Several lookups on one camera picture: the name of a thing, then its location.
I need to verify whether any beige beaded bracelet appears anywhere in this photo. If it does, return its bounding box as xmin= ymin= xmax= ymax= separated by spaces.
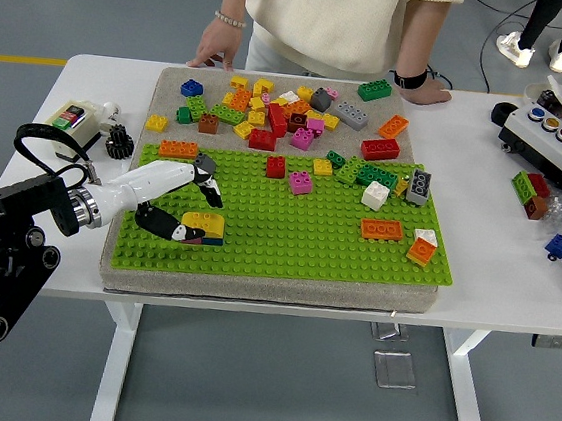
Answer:
xmin=212 ymin=8 xmax=249 ymax=30

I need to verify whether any orange flat long brick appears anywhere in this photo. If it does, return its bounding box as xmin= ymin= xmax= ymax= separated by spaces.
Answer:
xmin=357 ymin=217 xmax=406 ymax=245

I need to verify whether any person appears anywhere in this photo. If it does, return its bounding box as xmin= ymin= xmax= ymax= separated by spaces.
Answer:
xmin=237 ymin=0 xmax=466 ymax=93
xmin=493 ymin=0 xmax=562 ymax=74

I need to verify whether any person's right hand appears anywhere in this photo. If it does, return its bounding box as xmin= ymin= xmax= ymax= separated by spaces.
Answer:
xmin=186 ymin=15 xmax=246 ymax=73

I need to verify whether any dark green long brick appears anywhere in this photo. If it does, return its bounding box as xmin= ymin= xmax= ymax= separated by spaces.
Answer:
xmin=354 ymin=162 xmax=401 ymax=193

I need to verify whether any orange two-by-four brick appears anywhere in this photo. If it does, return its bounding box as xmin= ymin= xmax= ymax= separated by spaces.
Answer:
xmin=158 ymin=137 xmax=201 ymax=163

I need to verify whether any black gear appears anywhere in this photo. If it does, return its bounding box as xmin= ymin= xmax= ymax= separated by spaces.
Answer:
xmin=103 ymin=122 xmax=137 ymax=162

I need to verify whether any red two-by-four brick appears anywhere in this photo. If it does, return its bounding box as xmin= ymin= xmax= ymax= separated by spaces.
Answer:
xmin=360 ymin=136 xmax=403 ymax=165

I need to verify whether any dark grey sloped brick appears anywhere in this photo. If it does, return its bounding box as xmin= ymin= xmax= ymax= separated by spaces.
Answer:
xmin=310 ymin=87 xmax=336 ymax=114
xmin=192 ymin=153 xmax=218 ymax=178

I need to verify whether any black wristwatch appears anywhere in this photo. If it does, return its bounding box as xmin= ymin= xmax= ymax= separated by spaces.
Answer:
xmin=391 ymin=66 xmax=428 ymax=92

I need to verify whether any grey-brown mat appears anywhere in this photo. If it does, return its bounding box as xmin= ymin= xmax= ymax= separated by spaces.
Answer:
xmin=96 ymin=57 xmax=462 ymax=325

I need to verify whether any light green two-by-four brick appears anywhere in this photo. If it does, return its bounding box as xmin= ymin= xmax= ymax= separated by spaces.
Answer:
xmin=208 ymin=102 xmax=247 ymax=128

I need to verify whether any clear floor plate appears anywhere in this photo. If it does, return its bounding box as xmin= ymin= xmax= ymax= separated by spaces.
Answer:
xmin=370 ymin=349 xmax=421 ymax=392
xmin=369 ymin=320 xmax=409 ymax=343

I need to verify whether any blue brick with keyring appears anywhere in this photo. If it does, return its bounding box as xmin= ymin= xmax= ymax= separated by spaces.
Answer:
xmin=542 ymin=231 xmax=562 ymax=262

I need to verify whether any black floor cable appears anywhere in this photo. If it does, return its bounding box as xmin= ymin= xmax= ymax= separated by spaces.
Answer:
xmin=387 ymin=59 xmax=456 ymax=93
xmin=475 ymin=0 xmax=540 ymax=99

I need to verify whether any brown brick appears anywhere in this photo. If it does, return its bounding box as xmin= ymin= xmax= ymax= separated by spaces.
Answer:
xmin=286 ymin=111 xmax=309 ymax=135
xmin=198 ymin=113 xmax=222 ymax=136
xmin=521 ymin=194 xmax=551 ymax=222

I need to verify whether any white push-button control box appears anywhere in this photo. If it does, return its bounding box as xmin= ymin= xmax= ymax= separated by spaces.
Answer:
xmin=492 ymin=100 xmax=562 ymax=201

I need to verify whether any white square brick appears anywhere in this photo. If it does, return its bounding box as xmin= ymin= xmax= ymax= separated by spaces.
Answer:
xmin=360 ymin=179 xmax=393 ymax=214

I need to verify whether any dark green two-by-four brick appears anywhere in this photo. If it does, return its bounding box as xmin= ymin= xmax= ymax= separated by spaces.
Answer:
xmin=357 ymin=76 xmax=396 ymax=106

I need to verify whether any red long brick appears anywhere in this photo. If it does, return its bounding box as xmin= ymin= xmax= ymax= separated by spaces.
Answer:
xmin=265 ymin=102 xmax=292 ymax=140

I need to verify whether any red square brick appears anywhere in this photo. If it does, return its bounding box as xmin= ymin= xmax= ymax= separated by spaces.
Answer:
xmin=264 ymin=154 xmax=289 ymax=181

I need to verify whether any small white part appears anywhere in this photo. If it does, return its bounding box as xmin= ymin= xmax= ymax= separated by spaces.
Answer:
xmin=98 ymin=99 xmax=124 ymax=129

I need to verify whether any yellow square brick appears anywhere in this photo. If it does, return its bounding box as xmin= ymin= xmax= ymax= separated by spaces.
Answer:
xmin=311 ymin=158 xmax=336 ymax=179

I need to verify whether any white table leg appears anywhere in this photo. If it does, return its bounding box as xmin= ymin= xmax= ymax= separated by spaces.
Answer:
xmin=432 ymin=326 xmax=501 ymax=421
xmin=87 ymin=296 xmax=146 ymax=421

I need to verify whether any cream switch box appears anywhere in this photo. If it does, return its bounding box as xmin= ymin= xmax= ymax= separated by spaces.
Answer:
xmin=39 ymin=96 xmax=106 ymax=162

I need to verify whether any green studded baseplate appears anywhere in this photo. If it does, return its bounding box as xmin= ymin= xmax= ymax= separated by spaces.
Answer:
xmin=108 ymin=132 xmax=467 ymax=307

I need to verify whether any light green long brick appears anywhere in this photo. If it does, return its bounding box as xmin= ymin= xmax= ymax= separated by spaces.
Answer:
xmin=333 ymin=154 xmax=369 ymax=189

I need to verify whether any grey two-by-four brick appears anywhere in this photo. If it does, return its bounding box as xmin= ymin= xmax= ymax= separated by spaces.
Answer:
xmin=331 ymin=100 xmax=373 ymax=133
xmin=403 ymin=168 xmax=434 ymax=208

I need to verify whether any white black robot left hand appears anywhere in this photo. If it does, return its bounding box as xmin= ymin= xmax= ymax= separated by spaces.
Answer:
xmin=92 ymin=153 xmax=228 ymax=248

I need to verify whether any orange and yellow brick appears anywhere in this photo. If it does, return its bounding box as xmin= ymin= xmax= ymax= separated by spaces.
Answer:
xmin=404 ymin=236 xmax=439 ymax=270

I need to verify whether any black ring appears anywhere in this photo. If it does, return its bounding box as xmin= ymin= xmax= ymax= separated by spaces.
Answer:
xmin=489 ymin=99 xmax=520 ymax=130

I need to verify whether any yellow domed brick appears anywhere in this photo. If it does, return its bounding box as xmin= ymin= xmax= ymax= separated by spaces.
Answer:
xmin=179 ymin=209 xmax=227 ymax=244

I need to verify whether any person's left hand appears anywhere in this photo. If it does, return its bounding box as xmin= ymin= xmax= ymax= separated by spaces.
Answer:
xmin=397 ymin=76 xmax=455 ymax=109

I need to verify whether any table height control panel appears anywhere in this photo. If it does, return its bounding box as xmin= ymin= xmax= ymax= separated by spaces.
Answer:
xmin=530 ymin=332 xmax=562 ymax=351

